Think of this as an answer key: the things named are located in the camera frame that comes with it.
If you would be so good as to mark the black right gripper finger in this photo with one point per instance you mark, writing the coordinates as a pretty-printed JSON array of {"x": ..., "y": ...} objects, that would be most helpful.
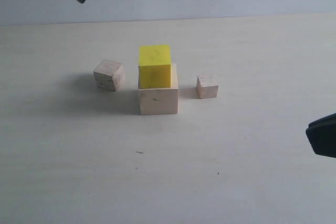
[{"x": 321, "y": 135}]

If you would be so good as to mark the medium plywood cube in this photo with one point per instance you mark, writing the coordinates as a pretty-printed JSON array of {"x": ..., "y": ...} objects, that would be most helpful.
[{"x": 109, "y": 75}]

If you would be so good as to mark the yellow cube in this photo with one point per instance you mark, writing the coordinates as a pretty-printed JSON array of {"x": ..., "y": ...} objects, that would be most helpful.
[{"x": 155, "y": 66}]

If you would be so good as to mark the large pale wooden cube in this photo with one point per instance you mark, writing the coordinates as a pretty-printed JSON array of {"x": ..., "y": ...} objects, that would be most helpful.
[{"x": 154, "y": 101}]

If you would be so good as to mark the small pale wooden cube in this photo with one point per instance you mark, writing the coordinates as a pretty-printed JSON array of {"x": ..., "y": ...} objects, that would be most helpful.
[{"x": 207, "y": 86}]

